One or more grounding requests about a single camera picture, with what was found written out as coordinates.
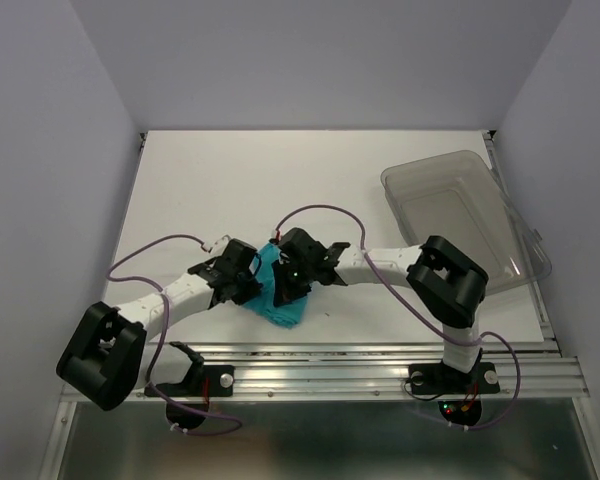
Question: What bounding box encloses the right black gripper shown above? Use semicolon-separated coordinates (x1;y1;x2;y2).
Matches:
270;257;314;308

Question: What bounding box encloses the turquoise t shirt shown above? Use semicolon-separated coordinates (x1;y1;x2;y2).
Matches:
242;243;308;329

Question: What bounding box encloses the clear plastic bin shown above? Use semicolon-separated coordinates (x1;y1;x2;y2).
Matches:
380;150;552;304

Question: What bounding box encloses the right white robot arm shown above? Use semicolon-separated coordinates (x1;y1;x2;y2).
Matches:
272;228;489;390

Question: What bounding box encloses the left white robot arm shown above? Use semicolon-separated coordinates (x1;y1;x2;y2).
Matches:
56;238;261;411

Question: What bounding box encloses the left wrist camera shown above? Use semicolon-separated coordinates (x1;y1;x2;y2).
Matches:
201;235;231;253

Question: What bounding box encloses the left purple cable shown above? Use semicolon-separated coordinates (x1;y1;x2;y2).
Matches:
105;234;243;436

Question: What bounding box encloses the purple cable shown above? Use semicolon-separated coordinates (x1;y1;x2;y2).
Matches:
105;234;243;436
272;204;521;434

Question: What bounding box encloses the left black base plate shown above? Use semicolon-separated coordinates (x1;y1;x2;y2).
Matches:
156;364;235;398

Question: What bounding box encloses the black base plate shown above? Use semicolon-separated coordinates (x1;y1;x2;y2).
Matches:
156;364;235;398
407;362;501;396

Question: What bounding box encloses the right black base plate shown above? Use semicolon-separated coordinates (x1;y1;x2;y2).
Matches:
407;362;501;396

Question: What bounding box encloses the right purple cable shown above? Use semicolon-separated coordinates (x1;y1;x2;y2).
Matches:
272;204;521;434

